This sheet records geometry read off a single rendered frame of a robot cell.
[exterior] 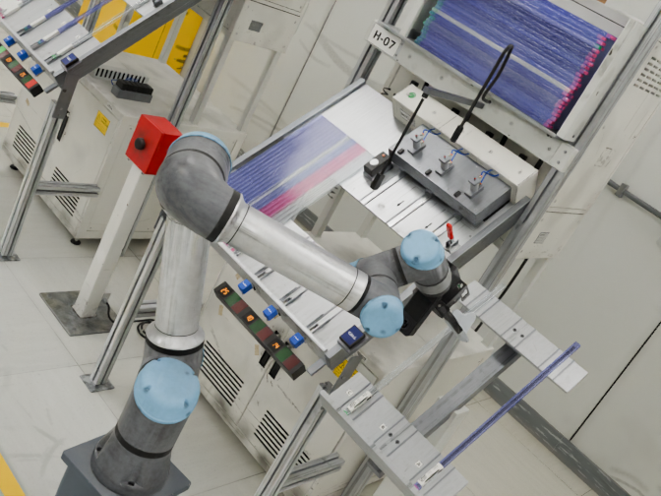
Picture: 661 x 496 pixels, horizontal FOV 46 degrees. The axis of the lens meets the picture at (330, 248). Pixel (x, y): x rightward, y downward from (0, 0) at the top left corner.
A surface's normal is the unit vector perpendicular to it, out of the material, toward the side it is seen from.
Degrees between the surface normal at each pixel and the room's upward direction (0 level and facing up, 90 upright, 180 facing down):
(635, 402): 90
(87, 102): 90
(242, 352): 90
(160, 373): 7
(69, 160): 91
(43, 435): 0
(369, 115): 43
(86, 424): 0
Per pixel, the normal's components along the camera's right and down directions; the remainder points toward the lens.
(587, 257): -0.62, -0.01
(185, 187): -0.22, -0.18
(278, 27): 0.64, 0.58
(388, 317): 0.02, 0.43
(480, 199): -0.10, -0.59
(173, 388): 0.44, -0.76
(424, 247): -0.27, -0.44
